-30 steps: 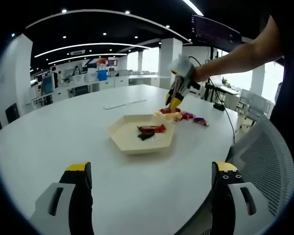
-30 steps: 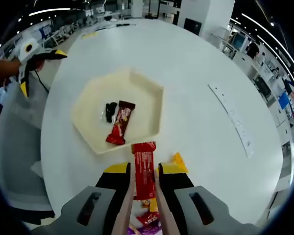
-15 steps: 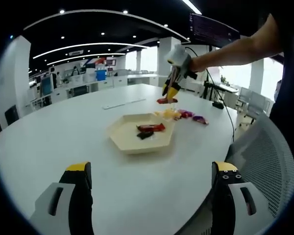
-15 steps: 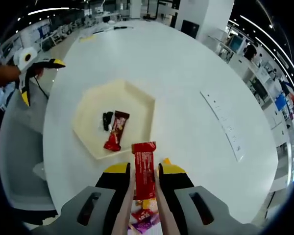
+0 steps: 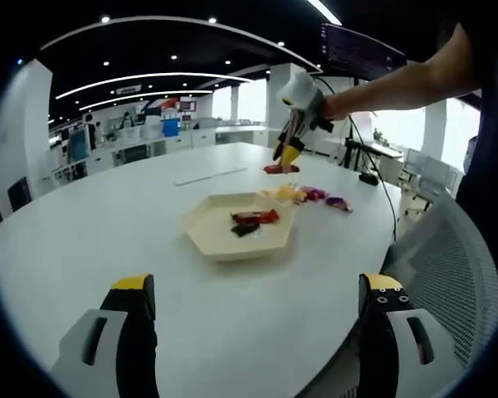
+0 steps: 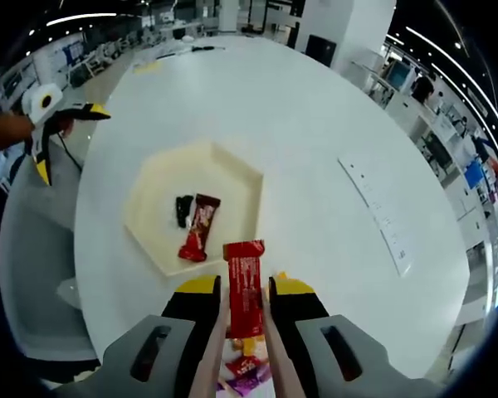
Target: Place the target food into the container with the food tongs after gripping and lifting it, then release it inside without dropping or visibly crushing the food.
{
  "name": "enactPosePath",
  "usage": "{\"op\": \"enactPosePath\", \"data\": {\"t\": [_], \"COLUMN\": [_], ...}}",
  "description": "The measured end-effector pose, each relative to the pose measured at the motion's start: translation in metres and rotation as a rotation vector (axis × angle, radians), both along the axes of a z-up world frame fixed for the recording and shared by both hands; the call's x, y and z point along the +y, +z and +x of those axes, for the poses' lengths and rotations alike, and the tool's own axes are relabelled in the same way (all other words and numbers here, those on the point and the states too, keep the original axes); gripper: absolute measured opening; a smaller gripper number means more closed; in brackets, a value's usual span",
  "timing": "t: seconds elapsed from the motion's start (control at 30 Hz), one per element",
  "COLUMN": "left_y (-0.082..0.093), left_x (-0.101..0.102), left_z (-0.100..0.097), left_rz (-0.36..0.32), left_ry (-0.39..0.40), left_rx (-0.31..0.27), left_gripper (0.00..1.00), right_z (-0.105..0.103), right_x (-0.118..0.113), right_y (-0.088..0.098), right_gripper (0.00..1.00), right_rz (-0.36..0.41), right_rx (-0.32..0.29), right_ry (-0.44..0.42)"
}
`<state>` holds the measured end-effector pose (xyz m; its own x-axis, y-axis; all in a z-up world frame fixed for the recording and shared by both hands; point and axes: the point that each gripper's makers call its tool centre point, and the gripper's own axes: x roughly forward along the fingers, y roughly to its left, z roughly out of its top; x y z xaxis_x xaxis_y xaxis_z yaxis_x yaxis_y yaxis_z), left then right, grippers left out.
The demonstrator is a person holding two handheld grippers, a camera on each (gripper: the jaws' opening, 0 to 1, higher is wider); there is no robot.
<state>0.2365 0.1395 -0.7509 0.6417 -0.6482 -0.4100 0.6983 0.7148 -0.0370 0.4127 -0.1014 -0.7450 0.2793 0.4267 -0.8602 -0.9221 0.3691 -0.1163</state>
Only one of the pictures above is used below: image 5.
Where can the cream hexagonal container tray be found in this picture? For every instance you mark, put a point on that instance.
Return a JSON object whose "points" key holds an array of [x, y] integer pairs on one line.
{"points": [[216, 240]]}

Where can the small black device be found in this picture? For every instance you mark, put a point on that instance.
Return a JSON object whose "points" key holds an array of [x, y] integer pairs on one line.
{"points": [[369, 179]]}

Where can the black office chair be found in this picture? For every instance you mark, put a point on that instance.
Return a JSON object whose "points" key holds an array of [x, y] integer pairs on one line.
{"points": [[136, 154], [20, 194]]}

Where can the dark hanging monitor screen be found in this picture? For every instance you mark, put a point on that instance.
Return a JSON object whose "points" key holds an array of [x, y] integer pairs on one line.
{"points": [[361, 51]]}

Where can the cyan lit computer monitor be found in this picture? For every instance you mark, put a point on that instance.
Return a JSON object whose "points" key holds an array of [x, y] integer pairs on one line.
{"points": [[79, 147]]}

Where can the white background desk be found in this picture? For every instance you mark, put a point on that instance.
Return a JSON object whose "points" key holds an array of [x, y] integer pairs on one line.
{"points": [[382, 148]]}

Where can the straight ceiling light strip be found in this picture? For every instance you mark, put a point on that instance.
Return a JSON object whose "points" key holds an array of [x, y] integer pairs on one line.
{"points": [[324, 10]]}

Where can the red chocolate bar food packet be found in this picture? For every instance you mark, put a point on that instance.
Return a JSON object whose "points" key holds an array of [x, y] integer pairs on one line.
{"points": [[255, 216]]}

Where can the person's right hand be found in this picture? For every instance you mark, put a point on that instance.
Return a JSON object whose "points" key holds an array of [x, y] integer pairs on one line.
{"points": [[336, 107]]}

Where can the ceiling air conditioner vent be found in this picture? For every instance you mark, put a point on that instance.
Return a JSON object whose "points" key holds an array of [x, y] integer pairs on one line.
{"points": [[128, 88]]}

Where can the yellow clear pastry food packet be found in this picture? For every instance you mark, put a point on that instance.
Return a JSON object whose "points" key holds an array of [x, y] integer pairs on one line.
{"points": [[294, 195], [274, 193]]}

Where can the red brown wafer food packet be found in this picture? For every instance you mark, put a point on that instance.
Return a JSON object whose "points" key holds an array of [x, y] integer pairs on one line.
{"points": [[280, 168]]}

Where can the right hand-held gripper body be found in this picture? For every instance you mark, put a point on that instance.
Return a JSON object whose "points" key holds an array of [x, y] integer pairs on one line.
{"points": [[305, 91]]}

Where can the clear dark prune food packet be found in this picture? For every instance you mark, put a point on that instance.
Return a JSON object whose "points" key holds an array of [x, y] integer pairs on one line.
{"points": [[245, 229]]}

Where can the black tripod stand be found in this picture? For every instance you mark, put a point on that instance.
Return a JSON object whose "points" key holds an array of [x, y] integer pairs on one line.
{"points": [[350, 153]]}

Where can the white mesh office chair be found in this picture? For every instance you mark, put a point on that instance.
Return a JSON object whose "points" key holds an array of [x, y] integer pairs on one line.
{"points": [[448, 269]]}

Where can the curved ceiling light strip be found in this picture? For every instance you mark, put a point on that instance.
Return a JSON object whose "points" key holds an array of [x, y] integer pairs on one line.
{"points": [[149, 77], [149, 96]]}

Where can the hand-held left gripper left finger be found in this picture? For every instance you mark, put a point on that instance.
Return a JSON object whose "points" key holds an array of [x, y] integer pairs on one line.
{"points": [[128, 331]]}

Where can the blue plastic crate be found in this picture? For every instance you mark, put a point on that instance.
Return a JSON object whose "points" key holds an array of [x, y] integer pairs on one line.
{"points": [[170, 127]]}

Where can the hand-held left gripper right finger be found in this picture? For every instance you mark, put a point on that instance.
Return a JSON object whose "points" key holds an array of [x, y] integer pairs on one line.
{"points": [[382, 331]]}

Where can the white cabinet counter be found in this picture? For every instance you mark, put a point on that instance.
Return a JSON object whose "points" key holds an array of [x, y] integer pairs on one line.
{"points": [[228, 139]]}

